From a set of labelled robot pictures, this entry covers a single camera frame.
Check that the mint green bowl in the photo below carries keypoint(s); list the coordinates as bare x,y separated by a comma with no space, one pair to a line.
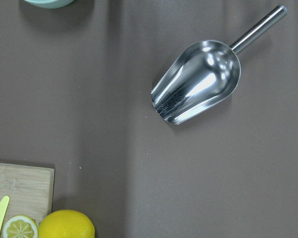
49,4

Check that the bamboo cutting board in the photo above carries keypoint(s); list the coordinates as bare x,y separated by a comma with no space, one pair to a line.
30,190

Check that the steel scoop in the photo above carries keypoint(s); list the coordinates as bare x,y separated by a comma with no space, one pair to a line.
205,74

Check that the whole yellow lemon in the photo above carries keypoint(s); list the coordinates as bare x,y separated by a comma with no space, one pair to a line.
66,224

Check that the lemon half slice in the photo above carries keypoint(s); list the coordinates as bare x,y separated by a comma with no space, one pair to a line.
20,226

